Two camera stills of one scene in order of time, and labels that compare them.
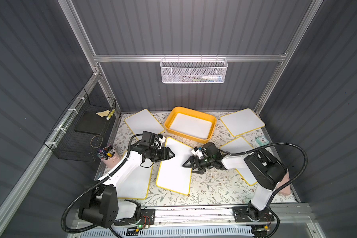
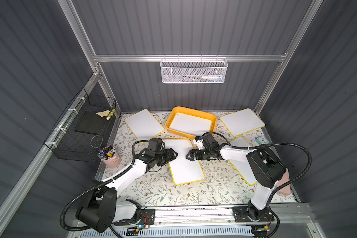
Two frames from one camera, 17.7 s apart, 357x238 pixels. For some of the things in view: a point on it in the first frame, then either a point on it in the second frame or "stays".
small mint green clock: x=262 y=141 stays
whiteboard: x=144 y=121 stays
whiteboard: x=135 y=184 -> x=184 y=170
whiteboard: x=172 y=175 -> x=190 y=124
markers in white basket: x=206 y=78 stays
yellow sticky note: x=103 y=113 stays
